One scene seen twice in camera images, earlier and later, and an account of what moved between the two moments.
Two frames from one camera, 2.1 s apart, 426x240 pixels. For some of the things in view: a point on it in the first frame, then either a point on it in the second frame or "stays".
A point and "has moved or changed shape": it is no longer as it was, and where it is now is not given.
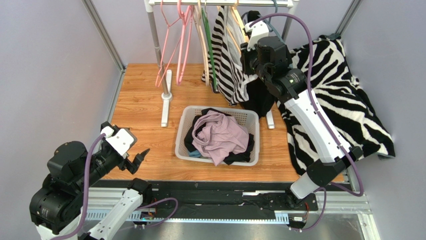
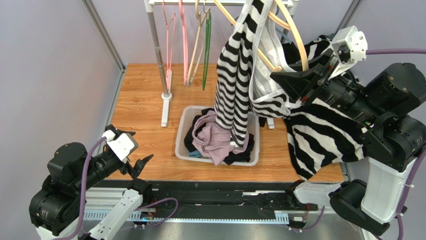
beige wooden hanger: (196, 10) to (198, 44)
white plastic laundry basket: (249, 118) stays
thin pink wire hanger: (168, 26) has moved or changed shape
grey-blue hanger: (276, 5) to (284, 35)
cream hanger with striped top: (236, 8) to (276, 19)
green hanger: (210, 46) has moved or changed shape
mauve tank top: (217, 136) stays
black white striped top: (226, 74) to (253, 51)
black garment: (235, 157) stays
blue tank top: (195, 154) stays
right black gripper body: (248, 63) to (322, 77)
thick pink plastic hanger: (189, 12) has moved or changed shape
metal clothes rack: (166, 77) stays
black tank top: (261, 99) to (291, 52)
